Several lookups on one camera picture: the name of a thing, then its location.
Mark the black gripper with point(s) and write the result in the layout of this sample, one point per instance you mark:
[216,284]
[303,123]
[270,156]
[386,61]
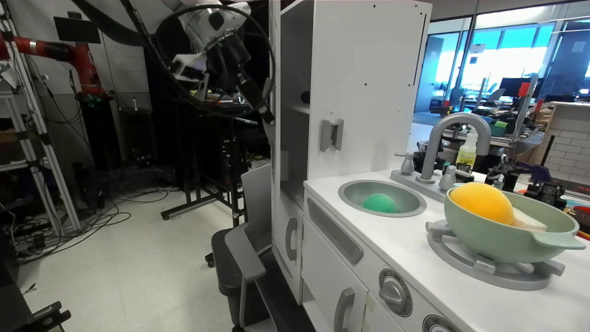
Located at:
[227,57]

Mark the white top cabinet door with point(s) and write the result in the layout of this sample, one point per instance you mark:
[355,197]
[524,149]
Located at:
[279,140]

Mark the green plushie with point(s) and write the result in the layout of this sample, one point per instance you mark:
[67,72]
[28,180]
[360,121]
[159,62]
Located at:
[380,203]

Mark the yellow plushie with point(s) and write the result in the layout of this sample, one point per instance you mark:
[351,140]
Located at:
[485,201]

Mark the red robot arm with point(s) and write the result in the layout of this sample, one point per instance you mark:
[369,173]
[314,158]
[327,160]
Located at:
[78,55]

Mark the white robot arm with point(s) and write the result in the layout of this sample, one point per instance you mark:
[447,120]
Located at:
[205,20]

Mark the lower left cabinet door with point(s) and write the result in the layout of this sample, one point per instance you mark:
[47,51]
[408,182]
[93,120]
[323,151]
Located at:
[286,239]

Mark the white toy kitchen cabinet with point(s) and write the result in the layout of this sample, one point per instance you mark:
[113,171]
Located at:
[366,243]

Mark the grey folding chair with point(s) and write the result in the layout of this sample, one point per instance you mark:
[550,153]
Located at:
[248,271]

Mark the grey toy sink basin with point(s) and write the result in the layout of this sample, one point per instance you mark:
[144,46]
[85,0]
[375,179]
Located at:
[355,193]

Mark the grey toy faucet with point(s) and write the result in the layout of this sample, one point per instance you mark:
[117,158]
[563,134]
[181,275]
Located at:
[452,144]

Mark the yellow spray bottle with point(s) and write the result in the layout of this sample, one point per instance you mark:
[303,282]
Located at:
[467,155]

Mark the grey stove knob left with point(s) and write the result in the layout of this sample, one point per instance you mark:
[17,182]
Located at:
[395,291]

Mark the grey stove knob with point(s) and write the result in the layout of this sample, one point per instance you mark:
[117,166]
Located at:
[395,291]
[438,322]

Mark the mint green bowl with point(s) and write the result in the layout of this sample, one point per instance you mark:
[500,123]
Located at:
[537,234]

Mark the grey stove knob middle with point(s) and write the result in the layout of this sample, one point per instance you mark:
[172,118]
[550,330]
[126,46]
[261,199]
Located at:
[438,322]

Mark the grey toy stove burner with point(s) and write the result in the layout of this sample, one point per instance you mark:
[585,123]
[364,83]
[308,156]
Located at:
[520,276]

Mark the black cable bundle sleeve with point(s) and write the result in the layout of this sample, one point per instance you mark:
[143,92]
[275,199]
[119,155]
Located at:
[170,38]

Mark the grey door handle block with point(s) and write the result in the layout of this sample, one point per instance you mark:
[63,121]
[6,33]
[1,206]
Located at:
[331,134]

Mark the metal ladder frame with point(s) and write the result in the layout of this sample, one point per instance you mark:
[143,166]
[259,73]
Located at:
[23,107]

